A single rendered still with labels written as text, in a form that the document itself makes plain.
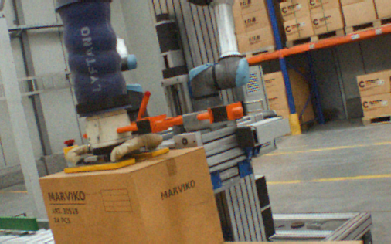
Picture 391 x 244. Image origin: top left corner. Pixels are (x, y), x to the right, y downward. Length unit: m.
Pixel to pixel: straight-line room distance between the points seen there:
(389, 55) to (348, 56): 0.86
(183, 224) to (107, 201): 0.29
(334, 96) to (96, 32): 9.06
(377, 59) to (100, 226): 8.87
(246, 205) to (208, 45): 0.84
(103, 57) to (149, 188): 0.55
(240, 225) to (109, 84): 1.06
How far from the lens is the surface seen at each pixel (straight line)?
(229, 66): 2.27
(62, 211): 2.17
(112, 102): 2.02
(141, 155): 2.09
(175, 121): 1.82
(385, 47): 10.36
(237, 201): 2.66
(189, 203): 1.98
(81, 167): 2.09
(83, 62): 2.05
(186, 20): 2.57
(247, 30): 10.22
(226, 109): 1.66
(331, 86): 10.85
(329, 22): 9.38
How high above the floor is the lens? 1.16
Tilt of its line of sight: 3 degrees down
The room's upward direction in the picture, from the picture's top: 12 degrees counter-clockwise
